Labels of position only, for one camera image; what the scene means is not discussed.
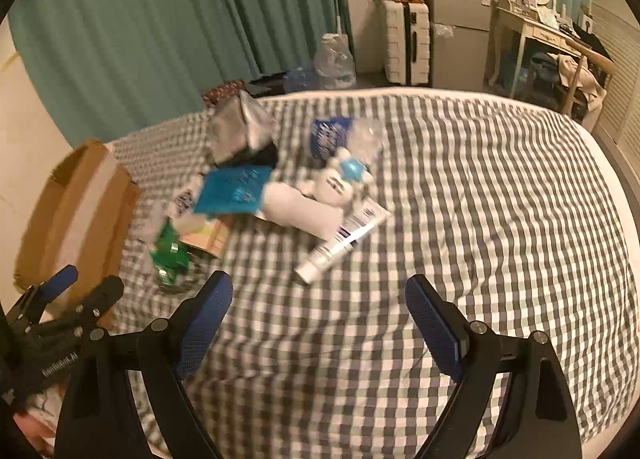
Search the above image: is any white louvered closet door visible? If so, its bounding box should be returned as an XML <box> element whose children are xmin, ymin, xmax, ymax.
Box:
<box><xmin>585</xmin><ymin>0</ymin><xmax>640</xmax><ymax>150</ymax></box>

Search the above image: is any dark blue printed wrapper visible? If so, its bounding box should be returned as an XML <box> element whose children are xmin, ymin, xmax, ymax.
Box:
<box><xmin>309</xmin><ymin>116</ymin><xmax>356</xmax><ymax>162</ymax></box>

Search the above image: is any beige cloth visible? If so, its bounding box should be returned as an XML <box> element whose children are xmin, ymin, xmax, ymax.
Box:
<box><xmin>555</xmin><ymin>54</ymin><xmax>608</xmax><ymax>100</ymax></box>

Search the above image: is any patterned brown gift bag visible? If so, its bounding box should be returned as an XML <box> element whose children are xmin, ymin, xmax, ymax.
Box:
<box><xmin>202</xmin><ymin>80</ymin><xmax>251</xmax><ymax>110</ymax></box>

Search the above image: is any white suitcase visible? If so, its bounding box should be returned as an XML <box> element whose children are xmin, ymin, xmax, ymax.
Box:
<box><xmin>382</xmin><ymin>0</ymin><xmax>432</xmax><ymax>87</ymax></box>

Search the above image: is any small white printed packet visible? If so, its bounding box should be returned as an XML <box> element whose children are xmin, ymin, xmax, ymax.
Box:
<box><xmin>170</xmin><ymin>174</ymin><xmax>206</xmax><ymax>220</ymax></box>

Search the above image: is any cream dressing table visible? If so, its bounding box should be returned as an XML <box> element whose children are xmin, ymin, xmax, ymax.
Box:
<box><xmin>487</xmin><ymin>0</ymin><xmax>583</xmax><ymax>100</ymax></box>

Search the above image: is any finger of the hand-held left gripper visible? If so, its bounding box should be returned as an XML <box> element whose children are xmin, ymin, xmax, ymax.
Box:
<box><xmin>64</xmin><ymin>276</ymin><xmax>126</xmax><ymax>336</ymax></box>
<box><xmin>17</xmin><ymin>264</ymin><xmax>80</xmax><ymax>323</ymax></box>

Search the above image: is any white tube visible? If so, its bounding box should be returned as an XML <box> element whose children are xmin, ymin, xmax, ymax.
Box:
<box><xmin>294</xmin><ymin>199</ymin><xmax>393</xmax><ymax>284</ymax></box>

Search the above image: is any large clear water bottle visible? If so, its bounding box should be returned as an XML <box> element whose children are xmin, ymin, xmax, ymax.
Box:
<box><xmin>314</xmin><ymin>33</ymin><xmax>357</xmax><ymax>90</ymax></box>

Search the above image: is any silver foil pouch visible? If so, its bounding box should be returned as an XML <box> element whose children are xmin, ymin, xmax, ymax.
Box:
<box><xmin>206</xmin><ymin>90</ymin><xmax>281</xmax><ymax>167</ymax></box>

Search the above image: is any tan paper card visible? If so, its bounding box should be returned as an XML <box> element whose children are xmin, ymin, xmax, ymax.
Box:
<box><xmin>177</xmin><ymin>214</ymin><xmax>236</xmax><ymax>260</ymax></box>

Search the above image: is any checkered bed sheet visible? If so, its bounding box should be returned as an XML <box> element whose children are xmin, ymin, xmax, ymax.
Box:
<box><xmin>75</xmin><ymin>86</ymin><xmax>633</xmax><ymax>459</ymax></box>

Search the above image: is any brown cardboard box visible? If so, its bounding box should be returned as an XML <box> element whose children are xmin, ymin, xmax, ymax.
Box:
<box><xmin>12</xmin><ymin>139</ymin><xmax>141</xmax><ymax>330</ymax></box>

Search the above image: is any teal blue flat packet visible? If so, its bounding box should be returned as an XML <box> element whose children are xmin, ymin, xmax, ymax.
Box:
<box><xmin>192</xmin><ymin>165</ymin><xmax>273</xmax><ymax>216</ymax></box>

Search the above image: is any black bag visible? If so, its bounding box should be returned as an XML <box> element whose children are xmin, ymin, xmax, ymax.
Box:
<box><xmin>570</xmin><ymin>19</ymin><xmax>618</xmax><ymax>64</ymax></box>

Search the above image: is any plain white bottle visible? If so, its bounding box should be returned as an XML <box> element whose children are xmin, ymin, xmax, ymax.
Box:
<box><xmin>262</xmin><ymin>184</ymin><xmax>346</xmax><ymax>240</ymax></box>

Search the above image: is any grey mini fridge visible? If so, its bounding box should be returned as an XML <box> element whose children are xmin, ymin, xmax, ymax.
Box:
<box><xmin>427</xmin><ymin>0</ymin><xmax>493</xmax><ymax>90</ymax></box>

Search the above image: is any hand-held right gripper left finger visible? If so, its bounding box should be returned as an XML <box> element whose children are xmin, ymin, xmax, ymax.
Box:
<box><xmin>55</xmin><ymin>270</ymin><xmax>236</xmax><ymax>459</ymax></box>

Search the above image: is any white bottle with blue cap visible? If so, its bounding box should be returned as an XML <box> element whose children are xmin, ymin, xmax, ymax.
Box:
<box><xmin>312</xmin><ymin>149</ymin><xmax>373</xmax><ymax>204</ymax></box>

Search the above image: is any dark clothes pile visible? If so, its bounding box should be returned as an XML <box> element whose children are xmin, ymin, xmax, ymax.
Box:
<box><xmin>247</xmin><ymin>74</ymin><xmax>286</xmax><ymax>94</ymax></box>

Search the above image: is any wooden chair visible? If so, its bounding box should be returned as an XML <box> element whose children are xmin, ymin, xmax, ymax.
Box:
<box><xmin>547</xmin><ymin>39</ymin><xmax>618</xmax><ymax>114</ymax></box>

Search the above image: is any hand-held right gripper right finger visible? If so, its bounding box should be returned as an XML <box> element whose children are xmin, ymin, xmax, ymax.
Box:
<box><xmin>404</xmin><ymin>274</ymin><xmax>583</xmax><ymax>459</ymax></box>

